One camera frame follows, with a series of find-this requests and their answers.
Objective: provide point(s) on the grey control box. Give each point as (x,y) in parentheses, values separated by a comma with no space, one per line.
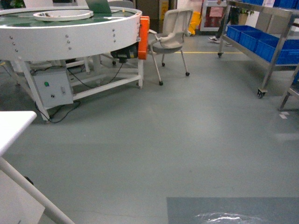
(54,87)

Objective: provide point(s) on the orange motor cover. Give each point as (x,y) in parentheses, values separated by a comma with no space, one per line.
(143,34)

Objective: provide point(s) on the white round conveyor table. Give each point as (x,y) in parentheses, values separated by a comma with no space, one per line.
(98,50)

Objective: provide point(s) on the white folding table leg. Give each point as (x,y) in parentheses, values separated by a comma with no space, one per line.
(51,210)

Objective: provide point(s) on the yellow wet floor sign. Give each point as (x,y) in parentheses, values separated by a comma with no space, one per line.
(194,23)

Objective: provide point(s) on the steel shelf cart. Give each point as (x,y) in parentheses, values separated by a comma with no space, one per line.
(271,51)

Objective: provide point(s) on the person legs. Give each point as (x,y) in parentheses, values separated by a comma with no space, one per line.
(233,18)

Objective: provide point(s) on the grey office chair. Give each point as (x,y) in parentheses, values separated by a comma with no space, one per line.
(175,27)

